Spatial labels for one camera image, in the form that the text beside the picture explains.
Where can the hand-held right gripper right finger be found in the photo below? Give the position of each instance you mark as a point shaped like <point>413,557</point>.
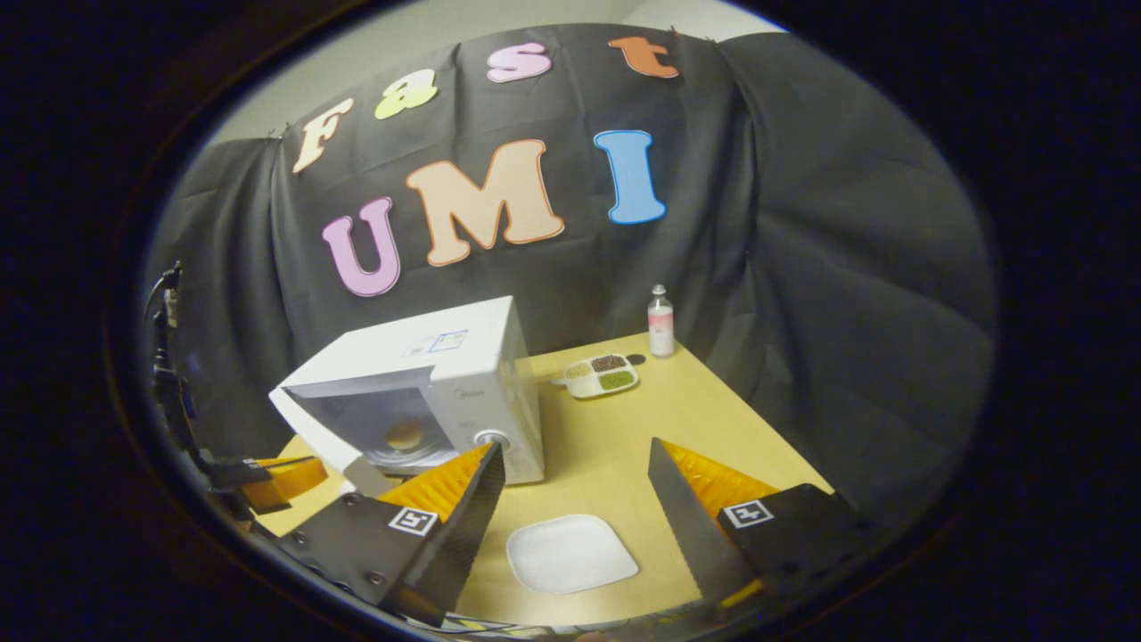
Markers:
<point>682,526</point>

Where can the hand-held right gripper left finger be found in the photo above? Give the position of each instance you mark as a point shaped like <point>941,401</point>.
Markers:
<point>463,526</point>

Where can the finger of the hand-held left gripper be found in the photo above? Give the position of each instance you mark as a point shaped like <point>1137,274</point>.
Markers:
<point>276,480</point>

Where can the white microwave oven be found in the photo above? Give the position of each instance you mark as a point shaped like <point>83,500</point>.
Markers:
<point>463,357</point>

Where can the white square plate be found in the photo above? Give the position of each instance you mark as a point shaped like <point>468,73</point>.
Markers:
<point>570,553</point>

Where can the divided dish of beans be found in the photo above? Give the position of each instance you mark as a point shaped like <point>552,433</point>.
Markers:
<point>602,376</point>

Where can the clear bottle with pink label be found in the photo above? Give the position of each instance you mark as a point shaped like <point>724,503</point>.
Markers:
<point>660,330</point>

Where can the black backdrop cloth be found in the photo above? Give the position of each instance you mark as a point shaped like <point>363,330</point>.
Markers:
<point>847,267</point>

